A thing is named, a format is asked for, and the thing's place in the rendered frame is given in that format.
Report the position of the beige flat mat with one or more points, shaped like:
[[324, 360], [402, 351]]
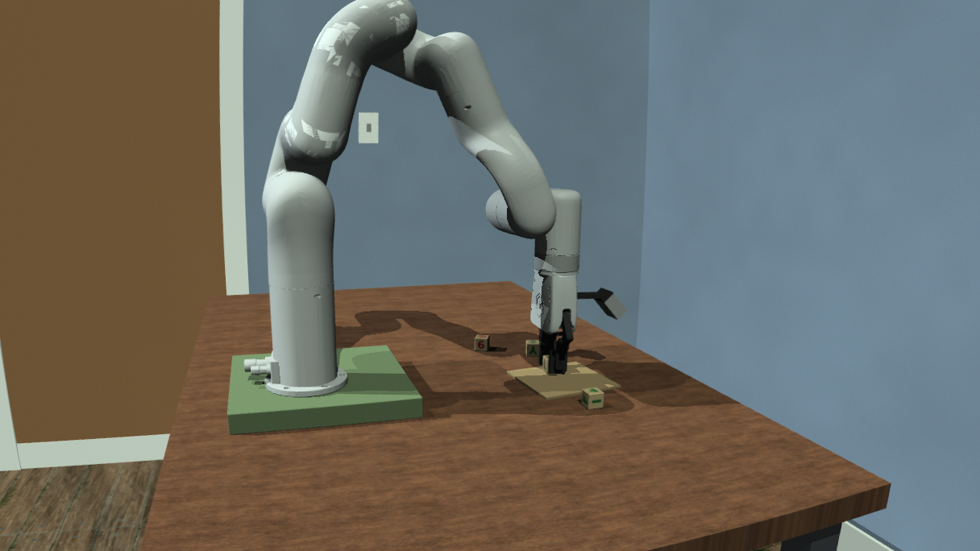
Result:
[[559, 385]]

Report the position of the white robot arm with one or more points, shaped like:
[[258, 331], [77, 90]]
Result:
[[300, 207]]

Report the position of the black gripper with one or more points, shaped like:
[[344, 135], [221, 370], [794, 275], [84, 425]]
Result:
[[554, 301]]

